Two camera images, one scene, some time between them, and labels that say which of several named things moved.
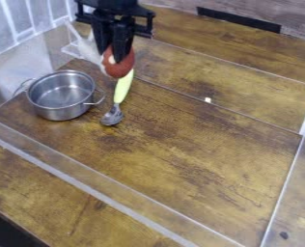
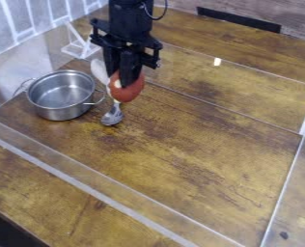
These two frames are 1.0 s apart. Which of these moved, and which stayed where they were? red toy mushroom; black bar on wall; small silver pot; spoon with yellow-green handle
Moved: red toy mushroom
Stayed: spoon with yellow-green handle; black bar on wall; small silver pot
